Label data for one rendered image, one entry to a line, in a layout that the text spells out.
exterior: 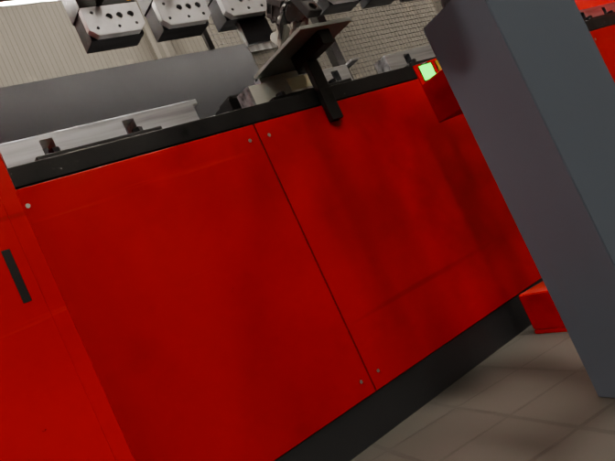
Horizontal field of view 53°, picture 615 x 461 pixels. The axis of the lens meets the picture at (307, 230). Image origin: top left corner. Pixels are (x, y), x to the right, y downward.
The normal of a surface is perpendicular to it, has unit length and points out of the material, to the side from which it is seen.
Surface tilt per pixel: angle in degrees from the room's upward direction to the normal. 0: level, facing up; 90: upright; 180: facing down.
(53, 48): 90
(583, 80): 90
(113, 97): 90
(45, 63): 90
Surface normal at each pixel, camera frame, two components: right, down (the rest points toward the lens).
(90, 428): 0.51, -0.27
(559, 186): -0.86, 0.38
